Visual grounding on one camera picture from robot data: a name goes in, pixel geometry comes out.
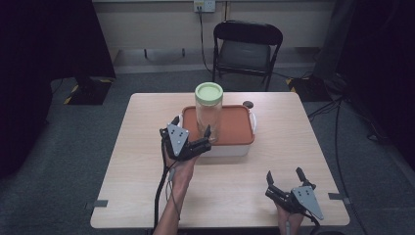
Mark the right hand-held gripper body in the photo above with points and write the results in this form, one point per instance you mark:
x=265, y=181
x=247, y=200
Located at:
x=303, y=199

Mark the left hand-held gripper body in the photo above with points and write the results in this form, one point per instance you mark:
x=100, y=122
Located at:
x=178, y=140

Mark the clear jar with green lid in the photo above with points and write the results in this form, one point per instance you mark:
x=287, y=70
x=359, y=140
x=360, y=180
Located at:
x=208, y=107

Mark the white box with orange lid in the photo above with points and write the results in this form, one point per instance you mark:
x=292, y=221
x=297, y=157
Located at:
x=235, y=125

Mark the person's right hand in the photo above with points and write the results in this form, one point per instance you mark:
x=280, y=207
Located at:
x=292, y=223

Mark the person's left hand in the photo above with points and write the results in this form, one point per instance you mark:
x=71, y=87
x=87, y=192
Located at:
x=182, y=169

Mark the grey tape strip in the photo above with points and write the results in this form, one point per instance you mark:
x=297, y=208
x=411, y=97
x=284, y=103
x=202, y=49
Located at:
x=337, y=196
x=97, y=204

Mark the small dark round object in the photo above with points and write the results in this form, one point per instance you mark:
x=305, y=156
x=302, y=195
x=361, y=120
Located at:
x=248, y=104

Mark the black folding chair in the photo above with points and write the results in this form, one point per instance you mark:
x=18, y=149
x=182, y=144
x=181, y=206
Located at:
x=244, y=55

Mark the black stand base yellow tape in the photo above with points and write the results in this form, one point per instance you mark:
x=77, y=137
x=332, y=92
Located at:
x=89, y=93
x=308, y=88

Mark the dark curtain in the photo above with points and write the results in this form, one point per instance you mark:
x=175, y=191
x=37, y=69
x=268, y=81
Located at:
x=39, y=65
x=381, y=65

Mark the white wall socket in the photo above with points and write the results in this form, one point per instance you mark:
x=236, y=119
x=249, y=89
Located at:
x=204, y=5

